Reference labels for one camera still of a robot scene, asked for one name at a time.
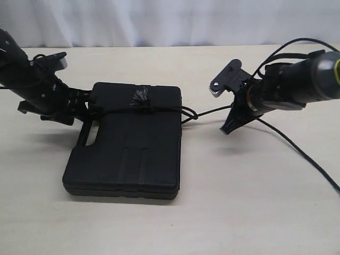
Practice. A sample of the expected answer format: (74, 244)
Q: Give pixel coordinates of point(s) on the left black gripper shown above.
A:
(53, 100)

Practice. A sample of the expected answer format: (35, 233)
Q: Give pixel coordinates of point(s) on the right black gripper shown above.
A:
(247, 106)

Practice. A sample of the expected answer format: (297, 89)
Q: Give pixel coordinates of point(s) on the black plastic carrying case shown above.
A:
(137, 149)

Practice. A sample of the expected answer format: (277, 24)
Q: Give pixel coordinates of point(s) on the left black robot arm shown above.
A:
(15, 64)

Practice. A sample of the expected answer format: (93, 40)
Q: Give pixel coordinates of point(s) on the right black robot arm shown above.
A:
(284, 86)

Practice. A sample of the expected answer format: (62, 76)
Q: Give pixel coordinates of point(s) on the white backdrop curtain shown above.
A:
(167, 23)

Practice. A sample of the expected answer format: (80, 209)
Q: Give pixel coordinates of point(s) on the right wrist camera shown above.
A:
(231, 78)

